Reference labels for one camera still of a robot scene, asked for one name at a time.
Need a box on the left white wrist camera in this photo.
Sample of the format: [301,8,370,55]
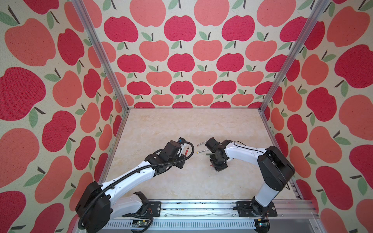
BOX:
[178,137,190,156]

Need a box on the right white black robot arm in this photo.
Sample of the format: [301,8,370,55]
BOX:
[205,137,295,216]

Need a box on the left black corrugated cable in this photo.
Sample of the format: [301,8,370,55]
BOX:
[77,141,195,233]

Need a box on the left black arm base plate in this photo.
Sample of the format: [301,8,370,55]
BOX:
[121,200,161,218]

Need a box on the right thin black cable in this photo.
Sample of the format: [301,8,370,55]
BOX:
[234,140,292,191]

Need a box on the aluminium frame post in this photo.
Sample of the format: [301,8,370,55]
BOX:
[259,0,329,114]
[72,1,129,114]

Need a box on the left aluminium frame post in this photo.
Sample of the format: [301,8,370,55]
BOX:
[72,1,129,114]

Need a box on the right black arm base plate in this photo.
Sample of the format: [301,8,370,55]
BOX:
[233,201,278,217]

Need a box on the white slotted cable duct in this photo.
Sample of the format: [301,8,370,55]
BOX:
[102,218,256,231]

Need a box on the right aluminium frame post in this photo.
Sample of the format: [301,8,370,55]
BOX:
[259,0,329,114]

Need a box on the aluminium front frame rail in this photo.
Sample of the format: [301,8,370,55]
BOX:
[76,199,320,219]

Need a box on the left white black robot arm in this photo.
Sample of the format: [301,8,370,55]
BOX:
[75,138,195,233]

